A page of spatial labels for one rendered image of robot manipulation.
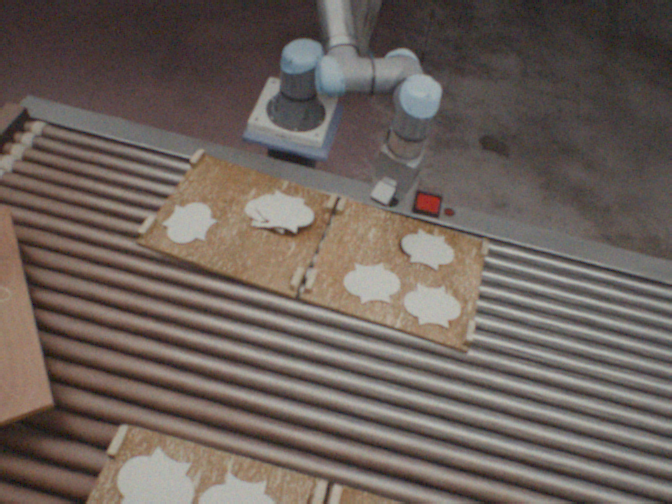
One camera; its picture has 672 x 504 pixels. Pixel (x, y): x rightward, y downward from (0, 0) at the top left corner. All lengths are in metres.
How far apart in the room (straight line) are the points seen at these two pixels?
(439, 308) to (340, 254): 0.28
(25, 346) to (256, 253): 0.54
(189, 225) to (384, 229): 0.50
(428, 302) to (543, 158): 2.21
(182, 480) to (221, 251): 0.55
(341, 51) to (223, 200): 0.55
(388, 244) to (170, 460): 0.73
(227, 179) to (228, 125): 1.63
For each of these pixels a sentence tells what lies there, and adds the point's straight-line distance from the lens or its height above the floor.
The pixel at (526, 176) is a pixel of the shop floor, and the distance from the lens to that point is 3.34.
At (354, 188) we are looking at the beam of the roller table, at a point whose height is 0.92.
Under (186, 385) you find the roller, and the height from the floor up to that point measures 0.91.
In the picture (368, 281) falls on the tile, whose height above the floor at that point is 0.94.
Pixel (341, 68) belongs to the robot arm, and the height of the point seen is 1.41.
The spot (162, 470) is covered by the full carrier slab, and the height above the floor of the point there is 0.95.
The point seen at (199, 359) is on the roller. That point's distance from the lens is 1.29.
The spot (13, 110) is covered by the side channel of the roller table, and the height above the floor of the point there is 0.95.
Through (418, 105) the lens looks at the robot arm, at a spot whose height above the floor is 1.42.
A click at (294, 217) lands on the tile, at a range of 1.46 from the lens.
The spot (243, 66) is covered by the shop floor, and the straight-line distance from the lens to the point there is 3.64.
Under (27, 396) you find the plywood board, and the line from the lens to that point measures 1.19.
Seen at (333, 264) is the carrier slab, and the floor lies 0.94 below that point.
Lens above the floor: 2.06
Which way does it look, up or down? 51 degrees down
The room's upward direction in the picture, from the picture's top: 12 degrees clockwise
